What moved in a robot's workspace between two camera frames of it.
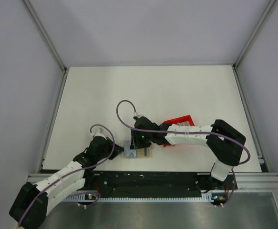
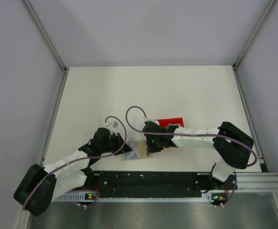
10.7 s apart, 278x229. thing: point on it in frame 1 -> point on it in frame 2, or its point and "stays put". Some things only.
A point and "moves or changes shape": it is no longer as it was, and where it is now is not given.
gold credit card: (141, 152) stays put
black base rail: (156, 184) stays put
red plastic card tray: (187, 118) moves or changes shape
